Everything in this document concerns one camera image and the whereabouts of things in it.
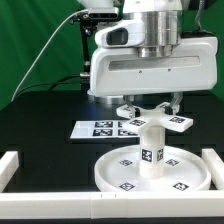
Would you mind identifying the white U-shaped obstacle fence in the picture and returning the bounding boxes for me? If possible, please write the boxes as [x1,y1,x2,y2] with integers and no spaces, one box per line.
[0,149,224,219]

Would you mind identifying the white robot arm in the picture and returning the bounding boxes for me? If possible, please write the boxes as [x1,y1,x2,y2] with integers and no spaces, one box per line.
[77,0,218,114]

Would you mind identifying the white cross-shaped table base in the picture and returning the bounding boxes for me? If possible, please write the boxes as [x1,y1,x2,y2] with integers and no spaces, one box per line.
[116,102,193,135]

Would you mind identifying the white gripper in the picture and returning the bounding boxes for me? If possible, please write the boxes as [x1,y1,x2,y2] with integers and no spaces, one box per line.
[90,37,218,118]

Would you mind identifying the white camera cable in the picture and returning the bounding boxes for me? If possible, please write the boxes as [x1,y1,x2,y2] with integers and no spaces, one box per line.
[10,9,89,102]

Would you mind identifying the white round table top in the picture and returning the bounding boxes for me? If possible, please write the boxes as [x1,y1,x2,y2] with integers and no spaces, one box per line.
[94,145,211,192]

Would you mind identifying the white marker tag plate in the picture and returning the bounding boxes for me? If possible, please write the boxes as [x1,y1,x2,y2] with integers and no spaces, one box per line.
[70,120,136,139]

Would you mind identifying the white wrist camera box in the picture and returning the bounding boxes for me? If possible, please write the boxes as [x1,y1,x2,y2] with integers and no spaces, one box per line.
[95,20,145,48]

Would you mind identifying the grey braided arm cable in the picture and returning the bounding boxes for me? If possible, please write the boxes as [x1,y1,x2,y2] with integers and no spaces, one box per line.
[194,0,206,33]

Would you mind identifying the black cable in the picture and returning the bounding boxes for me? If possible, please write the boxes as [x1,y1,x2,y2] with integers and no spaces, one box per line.
[13,74,93,100]

